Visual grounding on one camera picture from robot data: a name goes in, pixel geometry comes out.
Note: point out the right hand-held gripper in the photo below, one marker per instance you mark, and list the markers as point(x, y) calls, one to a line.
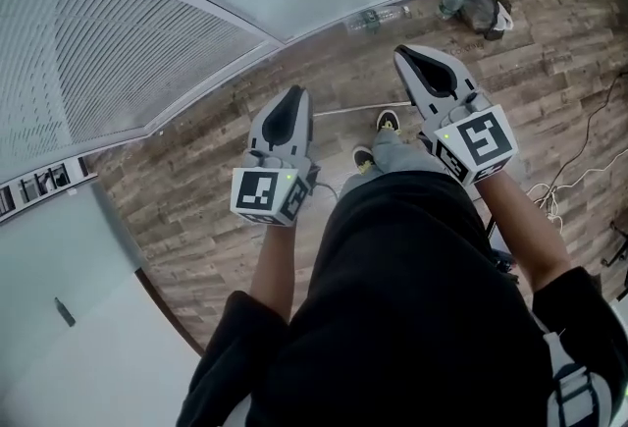
point(483, 140)

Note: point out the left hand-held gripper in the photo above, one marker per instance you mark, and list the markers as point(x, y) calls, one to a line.
point(257, 192)

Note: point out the silver pole with teal grip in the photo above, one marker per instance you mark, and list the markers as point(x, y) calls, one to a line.
point(353, 110)

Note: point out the person's left forearm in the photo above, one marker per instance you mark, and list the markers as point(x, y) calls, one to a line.
point(275, 263)

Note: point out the person's right forearm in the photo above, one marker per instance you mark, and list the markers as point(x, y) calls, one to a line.
point(520, 229)

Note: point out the person's right shoe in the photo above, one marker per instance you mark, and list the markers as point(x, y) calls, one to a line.
point(387, 121)

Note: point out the person's shoe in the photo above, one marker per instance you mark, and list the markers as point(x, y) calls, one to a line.
point(387, 121)
point(363, 160)

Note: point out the clear green-label water bottle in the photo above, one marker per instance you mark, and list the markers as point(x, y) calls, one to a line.
point(454, 0)
point(369, 20)

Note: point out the person's grey trousers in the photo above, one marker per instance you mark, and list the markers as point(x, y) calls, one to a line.
point(392, 155)

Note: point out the person's left shoe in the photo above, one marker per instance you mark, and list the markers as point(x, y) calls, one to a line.
point(363, 160)

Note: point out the dark translucent plastic bag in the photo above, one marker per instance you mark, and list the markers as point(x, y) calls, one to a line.
point(483, 3)

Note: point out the person's black shirt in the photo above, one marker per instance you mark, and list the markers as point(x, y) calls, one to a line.
point(402, 292)

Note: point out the black stair railing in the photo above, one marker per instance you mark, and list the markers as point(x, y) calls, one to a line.
point(44, 184)

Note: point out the black office chair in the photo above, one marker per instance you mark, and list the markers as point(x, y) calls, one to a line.
point(619, 243)

